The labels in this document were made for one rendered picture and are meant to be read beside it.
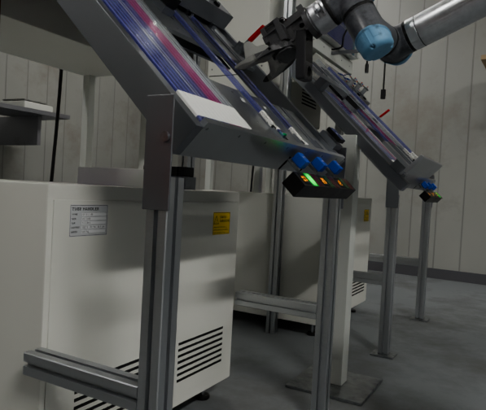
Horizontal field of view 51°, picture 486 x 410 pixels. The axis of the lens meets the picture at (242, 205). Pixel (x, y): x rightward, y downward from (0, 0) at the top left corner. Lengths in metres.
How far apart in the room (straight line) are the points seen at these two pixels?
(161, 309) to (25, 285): 0.36
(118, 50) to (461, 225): 3.78
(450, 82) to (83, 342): 3.88
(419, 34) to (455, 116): 3.23
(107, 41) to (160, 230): 0.35
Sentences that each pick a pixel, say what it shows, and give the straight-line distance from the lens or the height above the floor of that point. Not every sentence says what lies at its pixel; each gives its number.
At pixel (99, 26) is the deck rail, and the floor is 0.89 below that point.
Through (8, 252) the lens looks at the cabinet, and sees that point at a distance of 1.09.
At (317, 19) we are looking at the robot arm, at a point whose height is 1.02.
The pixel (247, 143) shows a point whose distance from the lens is 0.94.
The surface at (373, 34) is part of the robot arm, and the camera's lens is 1.18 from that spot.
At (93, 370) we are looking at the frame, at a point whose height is 0.32.
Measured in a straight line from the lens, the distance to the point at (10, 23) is 1.44.
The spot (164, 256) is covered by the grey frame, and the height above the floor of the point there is 0.52.
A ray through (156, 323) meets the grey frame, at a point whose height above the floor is 0.42.
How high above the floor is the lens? 0.63
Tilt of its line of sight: 2 degrees down
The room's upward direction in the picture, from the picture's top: 3 degrees clockwise
